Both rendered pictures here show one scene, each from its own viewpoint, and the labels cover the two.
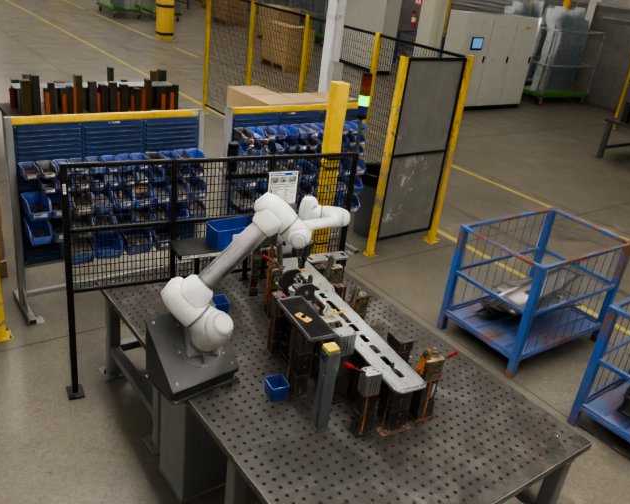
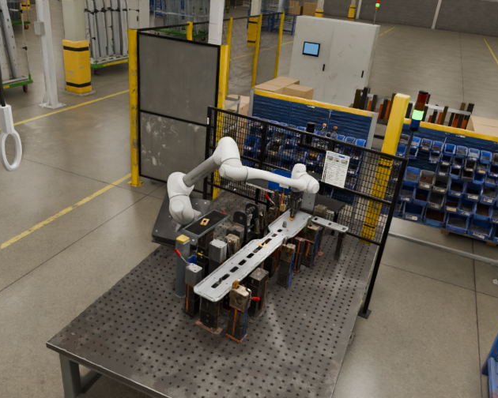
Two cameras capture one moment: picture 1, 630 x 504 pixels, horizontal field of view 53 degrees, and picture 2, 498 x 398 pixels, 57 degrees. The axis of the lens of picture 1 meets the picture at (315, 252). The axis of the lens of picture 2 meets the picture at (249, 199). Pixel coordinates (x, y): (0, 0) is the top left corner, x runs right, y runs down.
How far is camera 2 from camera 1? 287 cm
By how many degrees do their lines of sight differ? 53
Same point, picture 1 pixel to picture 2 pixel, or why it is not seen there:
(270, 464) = (131, 287)
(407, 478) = (163, 345)
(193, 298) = (173, 185)
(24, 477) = (136, 257)
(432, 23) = not seen: outside the picture
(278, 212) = (221, 149)
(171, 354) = (165, 215)
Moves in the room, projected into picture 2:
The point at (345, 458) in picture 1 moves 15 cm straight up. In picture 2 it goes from (161, 313) to (161, 295)
